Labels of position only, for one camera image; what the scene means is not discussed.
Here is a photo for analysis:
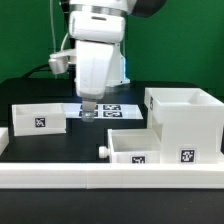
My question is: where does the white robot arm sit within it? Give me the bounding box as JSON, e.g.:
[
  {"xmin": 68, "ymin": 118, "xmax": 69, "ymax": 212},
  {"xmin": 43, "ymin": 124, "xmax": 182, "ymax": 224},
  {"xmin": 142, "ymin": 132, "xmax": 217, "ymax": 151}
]
[{"xmin": 49, "ymin": 0, "xmax": 167, "ymax": 122}]

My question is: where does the white U-shaped fence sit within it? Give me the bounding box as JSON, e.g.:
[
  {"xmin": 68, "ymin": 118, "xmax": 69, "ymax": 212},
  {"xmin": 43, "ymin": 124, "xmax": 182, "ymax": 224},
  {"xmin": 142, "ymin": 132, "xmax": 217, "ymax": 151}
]
[{"xmin": 0, "ymin": 127, "xmax": 224, "ymax": 190}]

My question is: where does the white front drawer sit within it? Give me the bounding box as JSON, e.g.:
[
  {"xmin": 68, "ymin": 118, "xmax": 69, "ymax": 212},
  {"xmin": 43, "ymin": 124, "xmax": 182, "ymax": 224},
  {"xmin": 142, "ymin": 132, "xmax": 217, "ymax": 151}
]
[{"xmin": 99, "ymin": 129, "xmax": 161, "ymax": 164}]

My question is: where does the white hanging cable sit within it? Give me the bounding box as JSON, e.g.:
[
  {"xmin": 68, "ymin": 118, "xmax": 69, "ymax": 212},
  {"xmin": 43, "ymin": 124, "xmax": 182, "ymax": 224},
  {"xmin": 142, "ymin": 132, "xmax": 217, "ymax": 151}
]
[{"xmin": 49, "ymin": 0, "xmax": 58, "ymax": 80}]

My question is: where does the white drawer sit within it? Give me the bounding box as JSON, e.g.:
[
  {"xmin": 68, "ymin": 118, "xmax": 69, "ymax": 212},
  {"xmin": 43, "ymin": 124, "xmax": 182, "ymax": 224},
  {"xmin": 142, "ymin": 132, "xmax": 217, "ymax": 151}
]
[
  {"xmin": 99, "ymin": 129, "xmax": 161, "ymax": 164},
  {"xmin": 12, "ymin": 103, "xmax": 66, "ymax": 136}
]

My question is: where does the white drawer cabinet box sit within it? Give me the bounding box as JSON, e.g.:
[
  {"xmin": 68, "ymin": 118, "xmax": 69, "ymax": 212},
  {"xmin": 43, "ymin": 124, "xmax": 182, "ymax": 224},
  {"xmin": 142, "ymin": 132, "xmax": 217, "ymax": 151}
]
[{"xmin": 144, "ymin": 88, "xmax": 224, "ymax": 164}]

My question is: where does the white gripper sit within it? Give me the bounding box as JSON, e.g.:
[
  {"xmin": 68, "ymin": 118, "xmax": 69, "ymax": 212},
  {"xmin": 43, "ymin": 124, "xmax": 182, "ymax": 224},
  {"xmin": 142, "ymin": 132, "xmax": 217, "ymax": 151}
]
[{"xmin": 49, "ymin": 11, "xmax": 125, "ymax": 122}]

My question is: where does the white marker sheet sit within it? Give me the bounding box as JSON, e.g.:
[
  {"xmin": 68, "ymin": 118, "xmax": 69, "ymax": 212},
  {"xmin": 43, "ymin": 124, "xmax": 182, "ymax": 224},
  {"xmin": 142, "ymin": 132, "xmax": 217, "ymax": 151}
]
[{"xmin": 63, "ymin": 103, "xmax": 143, "ymax": 119}]

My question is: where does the black cable on base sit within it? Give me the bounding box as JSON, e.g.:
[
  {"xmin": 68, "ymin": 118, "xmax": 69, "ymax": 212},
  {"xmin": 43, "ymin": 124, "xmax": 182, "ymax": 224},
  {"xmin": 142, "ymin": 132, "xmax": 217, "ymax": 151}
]
[{"xmin": 21, "ymin": 61, "xmax": 54, "ymax": 80}]

